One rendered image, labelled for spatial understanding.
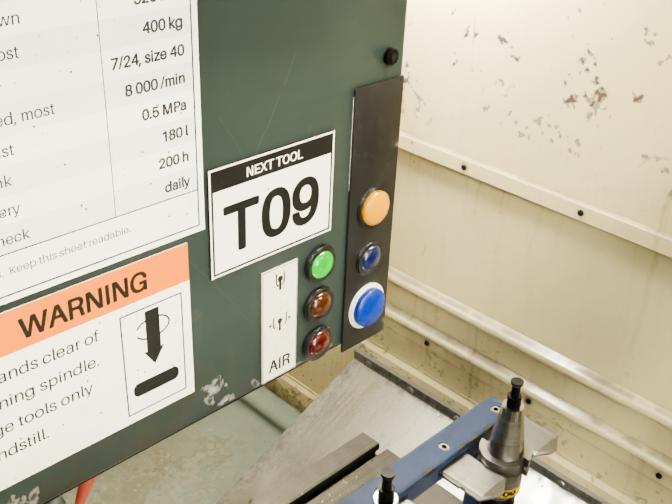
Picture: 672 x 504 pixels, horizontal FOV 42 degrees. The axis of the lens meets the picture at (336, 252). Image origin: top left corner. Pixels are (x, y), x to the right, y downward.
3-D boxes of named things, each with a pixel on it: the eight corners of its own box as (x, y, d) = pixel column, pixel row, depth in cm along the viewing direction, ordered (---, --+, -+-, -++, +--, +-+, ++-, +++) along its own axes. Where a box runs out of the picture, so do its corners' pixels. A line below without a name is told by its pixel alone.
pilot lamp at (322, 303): (334, 314, 61) (335, 287, 60) (310, 326, 59) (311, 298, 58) (328, 310, 61) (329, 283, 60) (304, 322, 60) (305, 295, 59)
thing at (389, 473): (383, 489, 90) (385, 463, 88) (397, 496, 89) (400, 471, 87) (374, 499, 88) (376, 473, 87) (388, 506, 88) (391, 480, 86)
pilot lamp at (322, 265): (335, 274, 59) (337, 246, 58) (312, 285, 58) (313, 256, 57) (329, 271, 60) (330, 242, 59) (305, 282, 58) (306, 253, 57)
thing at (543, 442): (565, 443, 110) (566, 438, 109) (541, 463, 106) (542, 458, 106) (518, 416, 114) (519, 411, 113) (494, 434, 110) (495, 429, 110)
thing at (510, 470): (502, 440, 111) (505, 425, 109) (539, 468, 107) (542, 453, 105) (466, 460, 107) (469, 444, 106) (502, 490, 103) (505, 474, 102)
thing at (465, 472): (513, 486, 103) (514, 481, 102) (486, 509, 99) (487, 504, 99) (466, 455, 107) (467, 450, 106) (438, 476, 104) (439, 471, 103)
